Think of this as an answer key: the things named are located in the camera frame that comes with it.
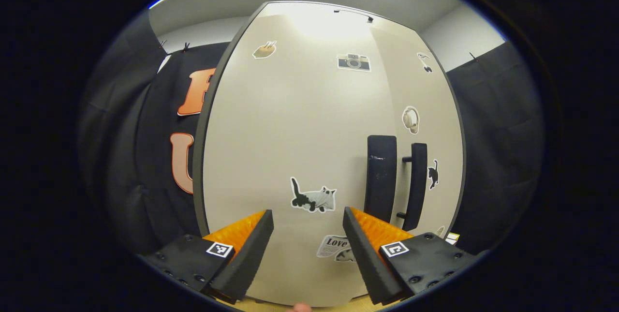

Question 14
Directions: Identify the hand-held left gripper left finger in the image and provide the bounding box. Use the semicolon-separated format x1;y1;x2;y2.
140;209;275;305

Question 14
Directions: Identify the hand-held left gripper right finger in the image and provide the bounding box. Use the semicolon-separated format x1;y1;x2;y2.
342;206;489;306

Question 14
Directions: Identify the white shoe cabinet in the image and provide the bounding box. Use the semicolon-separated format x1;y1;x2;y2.
192;0;467;306

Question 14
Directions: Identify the white cabinet door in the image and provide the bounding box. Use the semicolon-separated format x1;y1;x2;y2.
203;12;399;307
370;24;465;254

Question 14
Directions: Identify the black backdrop cloth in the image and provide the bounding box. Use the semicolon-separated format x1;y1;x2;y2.
76;10;546;257

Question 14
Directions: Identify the black door handle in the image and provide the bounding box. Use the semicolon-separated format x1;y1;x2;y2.
364;135;398;224
397;143;428;232

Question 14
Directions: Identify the black drawer handle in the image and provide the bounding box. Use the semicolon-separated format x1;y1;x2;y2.
334;9;374;23

